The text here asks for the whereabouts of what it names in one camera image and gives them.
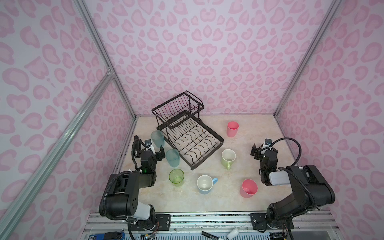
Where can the black stapler left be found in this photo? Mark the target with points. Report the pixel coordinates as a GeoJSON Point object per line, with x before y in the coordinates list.
{"type": "Point", "coordinates": [136, 147]}

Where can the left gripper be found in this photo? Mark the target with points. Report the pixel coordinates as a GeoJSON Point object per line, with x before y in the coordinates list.
{"type": "Point", "coordinates": [148, 154]}

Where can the black wire dish rack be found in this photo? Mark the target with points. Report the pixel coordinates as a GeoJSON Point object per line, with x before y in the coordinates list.
{"type": "Point", "coordinates": [179, 120]}

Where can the white small bottle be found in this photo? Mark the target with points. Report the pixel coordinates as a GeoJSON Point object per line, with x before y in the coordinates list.
{"type": "Point", "coordinates": [234, 233]}

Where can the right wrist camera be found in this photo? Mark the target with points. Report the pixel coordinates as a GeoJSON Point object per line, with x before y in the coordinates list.
{"type": "Point", "coordinates": [266, 146]}

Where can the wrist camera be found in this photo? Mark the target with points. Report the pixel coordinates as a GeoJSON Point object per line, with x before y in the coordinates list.
{"type": "Point", "coordinates": [266, 146]}
{"type": "Point", "coordinates": [150, 146]}

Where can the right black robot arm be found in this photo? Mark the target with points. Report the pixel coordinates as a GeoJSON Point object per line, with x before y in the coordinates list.
{"type": "Point", "coordinates": [310, 189]}

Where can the blue mug white inside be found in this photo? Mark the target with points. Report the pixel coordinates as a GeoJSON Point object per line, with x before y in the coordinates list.
{"type": "Point", "coordinates": [205, 184]}

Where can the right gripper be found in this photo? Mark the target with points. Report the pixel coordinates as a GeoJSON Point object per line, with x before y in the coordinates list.
{"type": "Point", "coordinates": [264, 155]}

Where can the pink cup at back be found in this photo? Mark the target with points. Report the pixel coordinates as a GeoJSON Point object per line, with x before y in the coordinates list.
{"type": "Point", "coordinates": [232, 129]}

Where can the pink cup near front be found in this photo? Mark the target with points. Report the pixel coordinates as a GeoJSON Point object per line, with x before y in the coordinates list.
{"type": "Point", "coordinates": [248, 188]}

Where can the black marker pen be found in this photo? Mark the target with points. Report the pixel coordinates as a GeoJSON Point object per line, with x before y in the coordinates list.
{"type": "Point", "coordinates": [210, 236]}

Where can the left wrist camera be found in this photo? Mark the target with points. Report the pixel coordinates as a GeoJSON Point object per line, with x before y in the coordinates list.
{"type": "Point", "coordinates": [150, 146]}

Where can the pink cup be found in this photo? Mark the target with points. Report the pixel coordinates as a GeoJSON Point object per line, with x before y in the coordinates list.
{"type": "Point", "coordinates": [248, 188]}
{"type": "Point", "coordinates": [232, 129]}

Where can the green transparent cup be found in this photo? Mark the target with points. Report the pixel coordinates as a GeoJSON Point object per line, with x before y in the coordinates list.
{"type": "Point", "coordinates": [176, 177]}

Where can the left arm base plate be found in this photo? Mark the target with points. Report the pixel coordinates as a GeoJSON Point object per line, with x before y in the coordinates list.
{"type": "Point", "coordinates": [158, 222]}

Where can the light green mug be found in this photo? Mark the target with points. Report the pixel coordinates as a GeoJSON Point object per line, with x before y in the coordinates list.
{"type": "Point", "coordinates": [228, 158]}

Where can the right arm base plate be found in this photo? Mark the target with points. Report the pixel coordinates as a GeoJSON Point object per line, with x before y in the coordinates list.
{"type": "Point", "coordinates": [259, 223]}

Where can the teal frosted tumbler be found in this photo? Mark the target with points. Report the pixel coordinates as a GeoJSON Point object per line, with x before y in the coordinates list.
{"type": "Point", "coordinates": [173, 158]}
{"type": "Point", "coordinates": [158, 138]}

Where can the blue black tool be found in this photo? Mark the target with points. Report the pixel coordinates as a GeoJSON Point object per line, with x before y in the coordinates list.
{"type": "Point", "coordinates": [108, 236]}

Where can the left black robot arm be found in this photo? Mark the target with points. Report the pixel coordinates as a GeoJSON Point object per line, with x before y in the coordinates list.
{"type": "Point", "coordinates": [120, 200]}

